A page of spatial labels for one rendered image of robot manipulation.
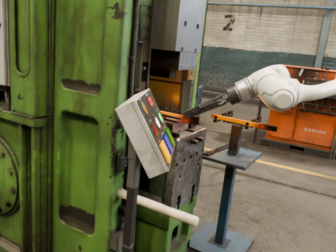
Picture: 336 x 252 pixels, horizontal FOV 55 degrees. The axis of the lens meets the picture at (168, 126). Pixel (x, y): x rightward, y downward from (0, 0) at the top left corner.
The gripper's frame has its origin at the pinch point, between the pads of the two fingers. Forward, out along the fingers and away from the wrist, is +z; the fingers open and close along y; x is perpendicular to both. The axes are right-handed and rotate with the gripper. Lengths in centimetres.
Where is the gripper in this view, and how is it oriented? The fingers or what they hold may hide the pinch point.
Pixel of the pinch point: (191, 112)
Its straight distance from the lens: 137.3
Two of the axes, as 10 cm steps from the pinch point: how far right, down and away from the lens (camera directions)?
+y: 0.9, -2.4, 9.7
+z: -9.1, 3.8, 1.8
